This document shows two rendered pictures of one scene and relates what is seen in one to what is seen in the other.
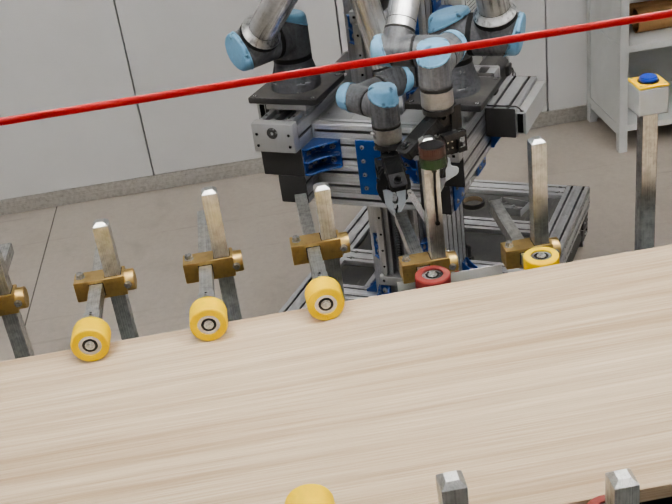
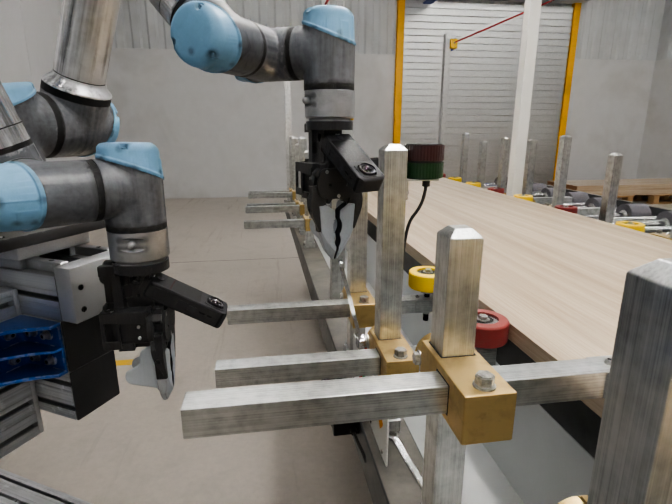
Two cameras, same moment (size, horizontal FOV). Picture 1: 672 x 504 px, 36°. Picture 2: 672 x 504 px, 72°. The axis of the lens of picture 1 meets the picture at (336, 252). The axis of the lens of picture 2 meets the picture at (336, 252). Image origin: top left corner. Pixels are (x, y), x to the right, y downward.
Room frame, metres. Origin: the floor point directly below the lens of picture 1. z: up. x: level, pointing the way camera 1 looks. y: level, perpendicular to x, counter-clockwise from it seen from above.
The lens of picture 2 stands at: (2.27, 0.45, 1.20)
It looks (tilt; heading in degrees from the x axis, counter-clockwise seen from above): 15 degrees down; 265
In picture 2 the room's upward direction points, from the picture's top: straight up
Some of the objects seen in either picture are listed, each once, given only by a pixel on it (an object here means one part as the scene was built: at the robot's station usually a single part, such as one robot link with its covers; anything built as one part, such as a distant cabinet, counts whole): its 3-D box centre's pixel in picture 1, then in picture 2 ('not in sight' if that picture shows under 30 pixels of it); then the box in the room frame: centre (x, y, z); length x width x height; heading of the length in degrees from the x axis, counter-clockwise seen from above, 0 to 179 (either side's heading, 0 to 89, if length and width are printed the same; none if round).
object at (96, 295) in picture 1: (98, 279); not in sight; (2.09, 0.55, 0.95); 0.50 x 0.04 x 0.04; 4
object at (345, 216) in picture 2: (447, 173); (337, 227); (2.20, -0.29, 1.04); 0.06 x 0.03 x 0.09; 114
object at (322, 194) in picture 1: (333, 275); (445, 435); (2.10, 0.01, 0.86); 0.03 x 0.03 x 0.48; 4
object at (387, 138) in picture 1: (386, 134); (138, 245); (2.47, -0.17, 1.05); 0.08 x 0.08 x 0.05
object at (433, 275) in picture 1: (434, 293); (480, 348); (1.97, -0.21, 0.85); 0.08 x 0.08 x 0.11
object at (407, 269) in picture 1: (428, 266); (392, 354); (2.11, -0.21, 0.85); 0.13 x 0.06 x 0.05; 94
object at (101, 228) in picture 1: (123, 311); not in sight; (2.07, 0.51, 0.86); 0.03 x 0.03 x 0.48; 4
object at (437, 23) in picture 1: (452, 32); (3, 122); (2.74, -0.40, 1.21); 0.13 x 0.12 x 0.14; 64
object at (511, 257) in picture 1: (530, 251); (358, 304); (2.13, -0.46, 0.84); 0.13 x 0.06 x 0.05; 94
